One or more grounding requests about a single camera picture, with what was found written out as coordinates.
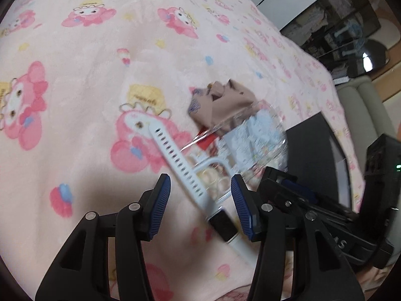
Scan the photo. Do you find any white smartwatch with band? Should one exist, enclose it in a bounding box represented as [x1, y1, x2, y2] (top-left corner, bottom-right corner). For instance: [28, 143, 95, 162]
[149, 122, 258, 266]

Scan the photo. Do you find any clear bag with blue card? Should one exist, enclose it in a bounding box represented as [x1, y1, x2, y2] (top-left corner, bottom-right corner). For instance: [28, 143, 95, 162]
[181, 100, 287, 203]

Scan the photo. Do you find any black storage box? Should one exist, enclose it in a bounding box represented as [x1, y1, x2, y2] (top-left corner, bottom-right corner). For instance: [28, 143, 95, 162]
[286, 112, 352, 209]

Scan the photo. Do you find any grey sofa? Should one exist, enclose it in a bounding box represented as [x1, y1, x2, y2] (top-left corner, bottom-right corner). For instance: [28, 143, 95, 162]
[336, 76, 396, 148]

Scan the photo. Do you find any beige fabric pouch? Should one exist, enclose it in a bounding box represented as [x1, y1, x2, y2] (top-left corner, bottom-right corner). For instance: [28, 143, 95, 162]
[187, 80, 257, 128]

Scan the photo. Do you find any pink cartoon blanket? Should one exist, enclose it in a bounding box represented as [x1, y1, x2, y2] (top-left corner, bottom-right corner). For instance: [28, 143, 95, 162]
[1, 0, 364, 296]

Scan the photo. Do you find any dark display shelf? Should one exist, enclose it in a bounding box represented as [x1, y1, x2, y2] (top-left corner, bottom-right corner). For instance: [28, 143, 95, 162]
[281, 0, 389, 79]

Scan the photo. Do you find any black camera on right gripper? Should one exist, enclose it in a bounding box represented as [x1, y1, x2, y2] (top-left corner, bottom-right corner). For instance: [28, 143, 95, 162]
[357, 133, 401, 248]

